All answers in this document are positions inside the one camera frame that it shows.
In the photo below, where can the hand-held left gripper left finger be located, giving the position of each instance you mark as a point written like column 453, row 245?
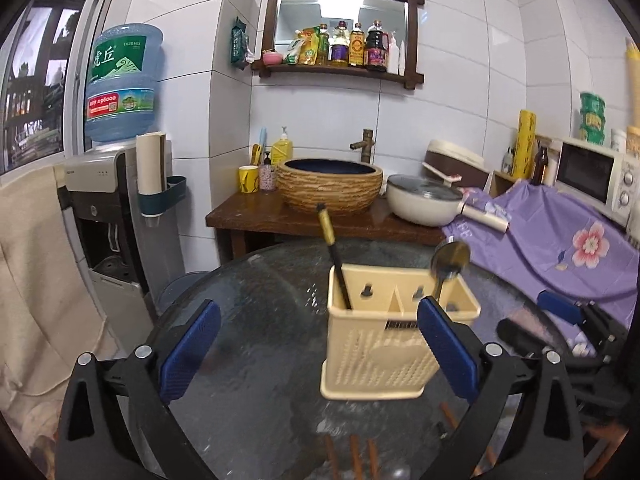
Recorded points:
column 190, row 350

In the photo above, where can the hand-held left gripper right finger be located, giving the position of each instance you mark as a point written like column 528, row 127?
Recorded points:
column 447, row 350

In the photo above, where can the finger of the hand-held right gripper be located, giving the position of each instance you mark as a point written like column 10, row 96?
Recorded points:
column 560, row 306
column 520, row 335

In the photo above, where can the beige plastic utensil holder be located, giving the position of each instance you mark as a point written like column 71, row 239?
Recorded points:
column 380, row 355

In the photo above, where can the black utensil with gold band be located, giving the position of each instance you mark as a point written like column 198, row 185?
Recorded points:
column 330, row 232

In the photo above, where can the wooden stool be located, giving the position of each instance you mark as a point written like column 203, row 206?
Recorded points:
column 605, row 440

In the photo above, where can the purple flowered cloth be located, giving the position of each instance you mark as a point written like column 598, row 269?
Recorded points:
column 540, row 240

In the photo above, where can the metal spoon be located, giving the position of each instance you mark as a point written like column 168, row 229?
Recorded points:
column 450, row 257

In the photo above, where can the wooden box shelf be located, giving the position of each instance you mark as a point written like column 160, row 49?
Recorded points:
column 500, row 184

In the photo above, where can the white microwave oven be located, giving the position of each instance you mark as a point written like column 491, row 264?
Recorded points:
column 582, row 170

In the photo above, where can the brown glass bottle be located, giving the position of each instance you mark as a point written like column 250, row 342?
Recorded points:
column 539, row 167

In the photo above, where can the wooden washstand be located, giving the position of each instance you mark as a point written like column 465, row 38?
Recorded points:
column 245, row 215

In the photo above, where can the white pan with lid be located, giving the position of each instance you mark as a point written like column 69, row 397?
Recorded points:
column 420, row 205

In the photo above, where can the teal cup holder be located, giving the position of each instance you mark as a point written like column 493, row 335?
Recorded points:
column 170, row 197

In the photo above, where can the yellow roll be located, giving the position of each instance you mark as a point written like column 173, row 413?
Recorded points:
column 525, row 145

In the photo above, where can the beige cloth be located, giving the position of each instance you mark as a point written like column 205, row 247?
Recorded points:
column 35, row 280

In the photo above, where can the white cup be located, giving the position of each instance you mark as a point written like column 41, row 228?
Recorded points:
column 618, row 140

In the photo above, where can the yellow mug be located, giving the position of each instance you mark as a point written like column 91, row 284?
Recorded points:
column 248, row 180

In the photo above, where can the brown and white rice cooker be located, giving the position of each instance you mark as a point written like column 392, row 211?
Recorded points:
column 455, row 157

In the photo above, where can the cream paper cup tube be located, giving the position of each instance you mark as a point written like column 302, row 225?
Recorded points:
column 150, row 160

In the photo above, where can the grey water dispenser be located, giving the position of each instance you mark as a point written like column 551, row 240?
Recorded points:
column 95, row 175

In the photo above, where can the woven pattern wash basin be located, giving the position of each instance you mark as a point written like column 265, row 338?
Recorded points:
column 325, row 190

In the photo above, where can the blue toothbrush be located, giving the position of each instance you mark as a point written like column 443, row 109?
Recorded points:
column 262, row 142

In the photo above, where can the yellow soap pump bottle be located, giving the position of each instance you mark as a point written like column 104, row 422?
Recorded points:
column 281, row 150

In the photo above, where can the bamboo style faucet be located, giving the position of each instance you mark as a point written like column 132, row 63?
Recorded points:
column 366, row 145

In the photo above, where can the blue water bottle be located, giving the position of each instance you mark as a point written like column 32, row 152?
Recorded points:
column 122, row 85

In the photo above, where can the wooden framed mirror shelf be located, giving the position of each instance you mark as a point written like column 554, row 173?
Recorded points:
column 345, row 72

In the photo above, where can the white squeeze bottle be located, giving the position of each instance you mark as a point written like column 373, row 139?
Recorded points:
column 395, row 57

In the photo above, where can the pink small bowl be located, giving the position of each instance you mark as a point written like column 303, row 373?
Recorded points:
column 271, row 57

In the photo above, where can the window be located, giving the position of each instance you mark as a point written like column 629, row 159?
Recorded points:
column 40, row 85

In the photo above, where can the dark soy sauce bottle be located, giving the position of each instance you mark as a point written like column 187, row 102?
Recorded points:
column 376, row 50

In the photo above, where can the green hanging packet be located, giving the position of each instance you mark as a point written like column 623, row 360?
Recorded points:
column 239, row 45

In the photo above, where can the yellow labelled bottle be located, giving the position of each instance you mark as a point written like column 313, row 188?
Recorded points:
column 356, row 50

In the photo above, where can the purple labelled bottle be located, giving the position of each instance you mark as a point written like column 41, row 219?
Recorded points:
column 340, row 50

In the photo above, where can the yellow green packet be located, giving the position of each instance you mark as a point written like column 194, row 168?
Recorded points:
column 305, row 50

